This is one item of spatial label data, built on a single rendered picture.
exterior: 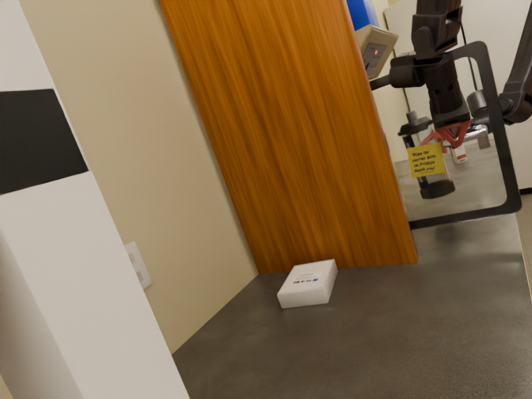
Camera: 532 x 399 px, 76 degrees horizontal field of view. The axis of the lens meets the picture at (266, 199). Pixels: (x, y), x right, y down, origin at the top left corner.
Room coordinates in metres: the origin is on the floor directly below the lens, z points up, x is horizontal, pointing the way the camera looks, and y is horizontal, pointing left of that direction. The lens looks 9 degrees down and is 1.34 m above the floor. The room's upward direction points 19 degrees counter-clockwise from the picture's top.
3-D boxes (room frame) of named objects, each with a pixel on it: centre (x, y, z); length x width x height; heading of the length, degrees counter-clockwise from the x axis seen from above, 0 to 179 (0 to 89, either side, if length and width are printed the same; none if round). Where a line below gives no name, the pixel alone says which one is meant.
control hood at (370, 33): (0.99, -0.41, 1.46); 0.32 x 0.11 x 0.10; 144
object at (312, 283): (0.83, -0.03, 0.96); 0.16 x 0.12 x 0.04; 156
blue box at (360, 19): (0.92, -0.36, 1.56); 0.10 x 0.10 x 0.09; 54
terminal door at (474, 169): (0.82, -0.42, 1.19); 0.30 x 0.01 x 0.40; 60
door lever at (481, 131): (0.75, -0.47, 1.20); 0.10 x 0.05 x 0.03; 60
